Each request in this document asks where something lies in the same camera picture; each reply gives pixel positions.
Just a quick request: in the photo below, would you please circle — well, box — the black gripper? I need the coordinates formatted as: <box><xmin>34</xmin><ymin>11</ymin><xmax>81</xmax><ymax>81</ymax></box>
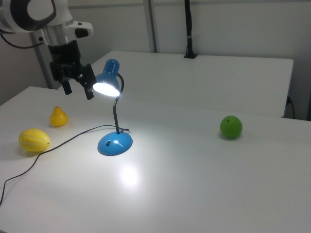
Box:
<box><xmin>47</xmin><ymin>39</ymin><xmax>97</xmax><ymax>100</ymax></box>

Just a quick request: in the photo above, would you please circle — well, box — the blue gooseneck desk lamp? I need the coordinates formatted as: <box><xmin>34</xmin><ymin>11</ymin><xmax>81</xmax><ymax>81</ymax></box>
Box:
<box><xmin>93</xmin><ymin>58</ymin><xmax>134</xmax><ymax>156</ymax></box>

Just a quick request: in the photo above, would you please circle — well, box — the yellow toy pear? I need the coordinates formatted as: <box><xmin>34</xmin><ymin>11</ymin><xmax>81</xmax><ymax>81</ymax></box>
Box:
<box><xmin>49</xmin><ymin>106</ymin><xmax>69</xmax><ymax>128</ymax></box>

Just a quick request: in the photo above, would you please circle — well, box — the yellow striped toy melon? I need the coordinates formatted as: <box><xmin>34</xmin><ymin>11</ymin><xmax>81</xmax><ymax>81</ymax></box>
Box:
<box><xmin>18</xmin><ymin>128</ymin><xmax>51</xmax><ymax>153</ymax></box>

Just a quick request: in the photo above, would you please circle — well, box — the green toy apple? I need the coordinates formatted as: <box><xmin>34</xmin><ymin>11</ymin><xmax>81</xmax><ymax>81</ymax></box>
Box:
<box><xmin>219</xmin><ymin>115</ymin><xmax>243</xmax><ymax>140</ymax></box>

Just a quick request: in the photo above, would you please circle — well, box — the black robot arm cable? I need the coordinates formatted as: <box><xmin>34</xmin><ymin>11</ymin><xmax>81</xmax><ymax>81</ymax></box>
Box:
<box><xmin>0</xmin><ymin>31</ymin><xmax>45</xmax><ymax>50</ymax></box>

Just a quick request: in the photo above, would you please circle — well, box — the black lamp power cable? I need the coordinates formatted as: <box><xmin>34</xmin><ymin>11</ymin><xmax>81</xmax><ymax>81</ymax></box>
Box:
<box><xmin>0</xmin><ymin>124</ymin><xmax>130</xmax><ymax>207</ymax></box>

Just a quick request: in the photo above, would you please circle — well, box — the black clamped camera pole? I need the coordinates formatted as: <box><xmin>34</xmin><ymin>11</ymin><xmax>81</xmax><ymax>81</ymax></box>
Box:
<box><xmin>183</xmin><ymin>0</ymin><xmax>198</xmax><ymax>60</ymax></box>

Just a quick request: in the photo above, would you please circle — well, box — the black wall socket cable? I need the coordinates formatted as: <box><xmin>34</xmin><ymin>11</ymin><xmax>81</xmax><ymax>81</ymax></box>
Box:
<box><xmin>287</xmin><ymin>95</ymin><xmax>296</xmax><ymax>120</ymax></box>

